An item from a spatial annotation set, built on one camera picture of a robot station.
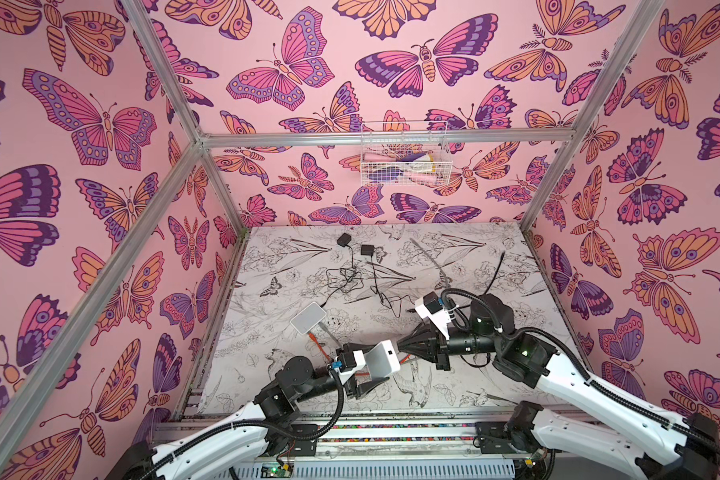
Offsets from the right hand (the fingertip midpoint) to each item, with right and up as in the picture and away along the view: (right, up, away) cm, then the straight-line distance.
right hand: (402, 342), depth 62 cm
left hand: (-4, -5, +5) cm, 8 cm away
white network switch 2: (-4, -5, +2) cm, 7 cm away
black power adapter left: (-16, +24, +54) cm, 62 cm away
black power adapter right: (-7, +20, +51) cm, 56 cm away
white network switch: (-26, -1, +32) cm, 41 cm away
